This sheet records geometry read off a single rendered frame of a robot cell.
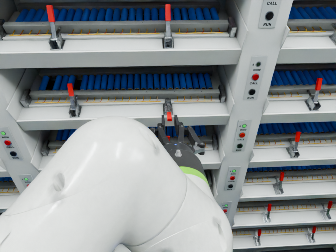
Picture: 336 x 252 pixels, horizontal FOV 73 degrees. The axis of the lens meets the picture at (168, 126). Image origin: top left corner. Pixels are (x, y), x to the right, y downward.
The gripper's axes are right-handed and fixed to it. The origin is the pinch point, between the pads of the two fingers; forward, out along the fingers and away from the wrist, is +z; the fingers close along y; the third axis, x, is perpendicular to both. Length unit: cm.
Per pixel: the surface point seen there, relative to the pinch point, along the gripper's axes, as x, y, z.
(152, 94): 5.2, -4.5, 11.1
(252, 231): -71, 42, 26
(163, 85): 7.0, -1.2, 14.7
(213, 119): -1.6, 13.1, 6.8
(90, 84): 7.6, -23.4, 15.6
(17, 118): 0.4, -42.4, 6.7
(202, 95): 4.5, 10.3, 11.2
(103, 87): 6.8, -19.3, 14.4
